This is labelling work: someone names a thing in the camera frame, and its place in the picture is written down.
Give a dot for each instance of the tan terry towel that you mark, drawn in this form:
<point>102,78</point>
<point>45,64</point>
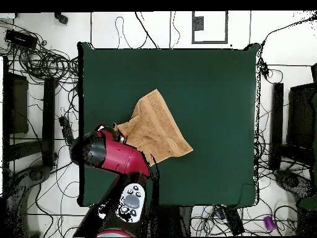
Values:
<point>158,131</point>

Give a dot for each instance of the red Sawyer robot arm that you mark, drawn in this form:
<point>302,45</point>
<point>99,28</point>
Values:
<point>116,158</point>

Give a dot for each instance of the dark flat panel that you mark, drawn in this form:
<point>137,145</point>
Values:
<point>18,104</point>

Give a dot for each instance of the dark green table cloth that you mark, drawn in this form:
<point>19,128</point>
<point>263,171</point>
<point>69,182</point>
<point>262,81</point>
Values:
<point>210,111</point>

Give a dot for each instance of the black power strip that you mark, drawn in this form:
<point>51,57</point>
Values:
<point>66,129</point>

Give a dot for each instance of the black upright bar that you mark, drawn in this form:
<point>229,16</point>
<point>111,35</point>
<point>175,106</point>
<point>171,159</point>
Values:
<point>277,124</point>
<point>48,119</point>

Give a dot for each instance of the small dark grey block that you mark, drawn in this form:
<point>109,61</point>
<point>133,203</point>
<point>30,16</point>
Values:
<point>198,23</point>

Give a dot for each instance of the black adaptor box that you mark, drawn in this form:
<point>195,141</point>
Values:
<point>232,220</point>

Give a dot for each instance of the dark speckled monitor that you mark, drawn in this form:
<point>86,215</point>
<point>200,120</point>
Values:
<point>301,116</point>

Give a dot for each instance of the purple object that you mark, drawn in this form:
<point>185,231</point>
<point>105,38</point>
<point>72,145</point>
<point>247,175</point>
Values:
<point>269,223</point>

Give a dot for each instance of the small black object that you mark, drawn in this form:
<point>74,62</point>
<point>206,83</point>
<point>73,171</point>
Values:
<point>62,19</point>

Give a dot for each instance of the dark green round object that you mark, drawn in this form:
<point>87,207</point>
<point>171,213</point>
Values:
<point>308,203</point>

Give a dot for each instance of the black rectangular box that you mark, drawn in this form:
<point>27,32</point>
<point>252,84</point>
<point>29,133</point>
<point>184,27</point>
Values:
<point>19,38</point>

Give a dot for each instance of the black pedestal column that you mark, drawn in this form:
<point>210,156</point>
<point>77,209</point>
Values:
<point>180,220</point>

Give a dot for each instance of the grey rectangular frame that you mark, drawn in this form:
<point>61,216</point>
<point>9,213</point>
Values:
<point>209,42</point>

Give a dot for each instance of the dark grey pedestal leg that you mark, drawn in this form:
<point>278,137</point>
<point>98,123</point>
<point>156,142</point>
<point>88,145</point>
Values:
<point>292,181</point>
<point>37,173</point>

